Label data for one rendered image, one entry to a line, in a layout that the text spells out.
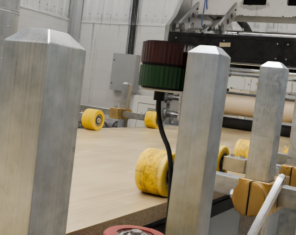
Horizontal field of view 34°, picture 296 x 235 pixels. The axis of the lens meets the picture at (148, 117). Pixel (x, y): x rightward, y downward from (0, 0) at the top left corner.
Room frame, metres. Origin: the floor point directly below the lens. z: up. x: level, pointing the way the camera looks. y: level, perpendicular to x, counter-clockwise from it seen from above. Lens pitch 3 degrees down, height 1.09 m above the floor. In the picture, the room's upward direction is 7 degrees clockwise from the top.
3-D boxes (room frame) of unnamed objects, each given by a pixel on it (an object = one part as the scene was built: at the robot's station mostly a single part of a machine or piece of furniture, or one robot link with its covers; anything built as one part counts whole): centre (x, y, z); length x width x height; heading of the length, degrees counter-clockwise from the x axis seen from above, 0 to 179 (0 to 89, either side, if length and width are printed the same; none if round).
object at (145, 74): (0.54, -0.01, 1.10); 0.06 x 0.06 x 0.02
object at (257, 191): (0.75, -0.19, 0.95); 0.14 x 0.06 x 0.05; 151
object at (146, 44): (0.54, -0.01, 1.13); 0.06 x 0.06 x 0.02
